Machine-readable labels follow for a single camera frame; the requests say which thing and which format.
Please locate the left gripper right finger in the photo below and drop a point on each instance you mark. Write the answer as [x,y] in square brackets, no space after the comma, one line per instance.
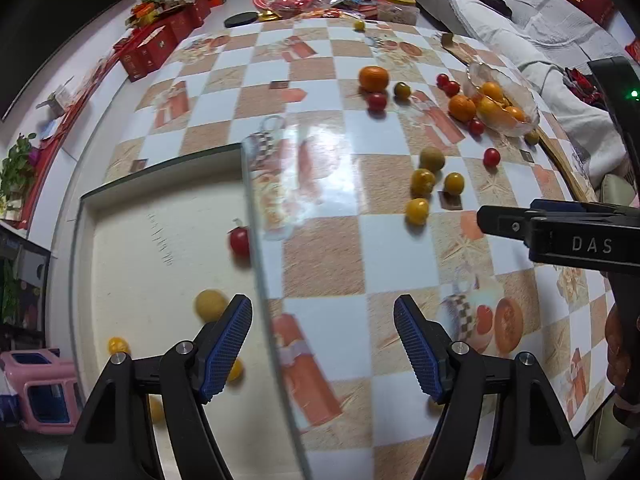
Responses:
[426,344]

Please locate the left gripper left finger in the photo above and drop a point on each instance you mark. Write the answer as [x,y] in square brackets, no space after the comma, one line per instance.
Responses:
[219,344]

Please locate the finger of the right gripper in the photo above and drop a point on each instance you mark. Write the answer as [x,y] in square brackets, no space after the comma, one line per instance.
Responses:
[565,206]
[506,222]

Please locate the red cherry tomato with stem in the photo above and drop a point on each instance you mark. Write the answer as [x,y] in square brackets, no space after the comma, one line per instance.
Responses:
[239,240]

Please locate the right hand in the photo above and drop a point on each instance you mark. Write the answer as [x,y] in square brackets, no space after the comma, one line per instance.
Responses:
[622,338]

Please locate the brown longan behind bowl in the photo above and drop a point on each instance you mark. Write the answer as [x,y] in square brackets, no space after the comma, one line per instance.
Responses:
[532,138]

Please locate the orange in bowl right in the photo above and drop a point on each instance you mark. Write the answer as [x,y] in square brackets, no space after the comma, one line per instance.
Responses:
[516,113]

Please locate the orange in bowl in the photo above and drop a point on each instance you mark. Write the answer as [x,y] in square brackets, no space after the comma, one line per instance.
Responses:
[492,90]
[489,111]
[516,113]

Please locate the orange in bowl left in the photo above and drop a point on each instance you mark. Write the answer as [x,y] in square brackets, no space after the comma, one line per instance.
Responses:
[489,111]

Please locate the brown longan on table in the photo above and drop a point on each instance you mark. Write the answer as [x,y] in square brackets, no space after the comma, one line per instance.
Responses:
[432,159]

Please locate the glass fruit bowl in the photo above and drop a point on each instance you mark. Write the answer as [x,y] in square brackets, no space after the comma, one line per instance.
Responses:
[502,103]

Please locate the orange mandarin by bowl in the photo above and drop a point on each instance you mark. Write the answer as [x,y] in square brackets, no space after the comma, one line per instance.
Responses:
[461,108]

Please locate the white tray box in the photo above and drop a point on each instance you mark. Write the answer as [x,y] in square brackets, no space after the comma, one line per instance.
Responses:
[144,247]

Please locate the orange in bowl top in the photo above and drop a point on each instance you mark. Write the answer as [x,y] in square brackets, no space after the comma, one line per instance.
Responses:
[492,90]

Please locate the red tomato behind bowl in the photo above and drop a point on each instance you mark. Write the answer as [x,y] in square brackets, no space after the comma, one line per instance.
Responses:
[449,86]

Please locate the wooden spatula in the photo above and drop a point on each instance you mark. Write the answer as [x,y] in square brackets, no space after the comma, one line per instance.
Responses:
[579,189]

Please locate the olive yellow cherry tomato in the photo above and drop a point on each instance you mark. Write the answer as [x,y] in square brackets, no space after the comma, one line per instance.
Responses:
[402,91]

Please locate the pink plastic stool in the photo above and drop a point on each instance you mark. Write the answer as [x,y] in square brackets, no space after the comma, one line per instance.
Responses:
[39,391]

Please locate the grey sofa with blanket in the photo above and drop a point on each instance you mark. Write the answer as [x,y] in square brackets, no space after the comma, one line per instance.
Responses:
[543,39]

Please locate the orange mandarin far left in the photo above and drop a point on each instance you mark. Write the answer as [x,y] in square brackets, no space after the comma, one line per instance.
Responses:
[373,79]

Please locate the yellow lid jar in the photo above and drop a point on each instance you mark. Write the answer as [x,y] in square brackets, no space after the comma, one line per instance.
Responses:
[398,11]

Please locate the green potted plant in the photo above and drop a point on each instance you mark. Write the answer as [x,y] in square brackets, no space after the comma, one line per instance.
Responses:
[18,170]

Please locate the red gift boxes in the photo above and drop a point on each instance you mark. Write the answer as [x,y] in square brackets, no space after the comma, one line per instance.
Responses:
[150,45]

